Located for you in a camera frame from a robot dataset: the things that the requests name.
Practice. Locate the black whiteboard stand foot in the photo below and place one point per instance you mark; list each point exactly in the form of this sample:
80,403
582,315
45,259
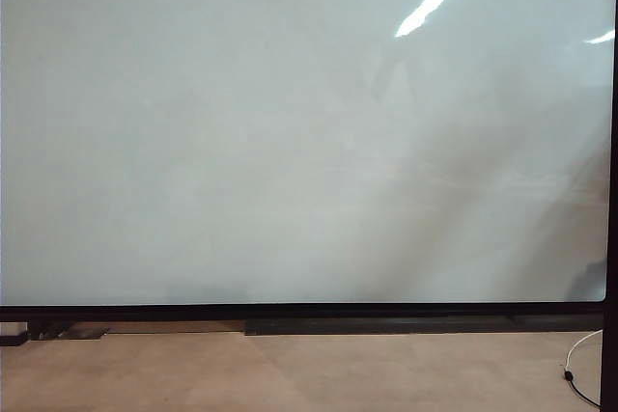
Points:
13,339

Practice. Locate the white glass whiteboard black frame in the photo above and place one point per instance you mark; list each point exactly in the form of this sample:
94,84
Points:
289,132

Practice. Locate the dark glass door frame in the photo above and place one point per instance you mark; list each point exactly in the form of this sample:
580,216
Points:
555,324

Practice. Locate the black whiteboard pen tray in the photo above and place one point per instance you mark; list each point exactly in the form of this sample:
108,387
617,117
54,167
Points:
376,326

